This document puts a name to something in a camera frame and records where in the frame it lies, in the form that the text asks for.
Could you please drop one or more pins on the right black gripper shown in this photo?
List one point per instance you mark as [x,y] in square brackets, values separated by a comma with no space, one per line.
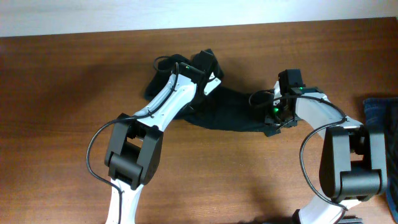
[274,121]

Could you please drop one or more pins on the black nike t-shirt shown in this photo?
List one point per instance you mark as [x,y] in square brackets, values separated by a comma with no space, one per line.
[223,109]

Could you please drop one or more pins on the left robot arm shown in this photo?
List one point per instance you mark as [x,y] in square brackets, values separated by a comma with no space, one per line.
[134,149]

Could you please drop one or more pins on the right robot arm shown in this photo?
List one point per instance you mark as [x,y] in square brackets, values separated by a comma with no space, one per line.
[353,162]

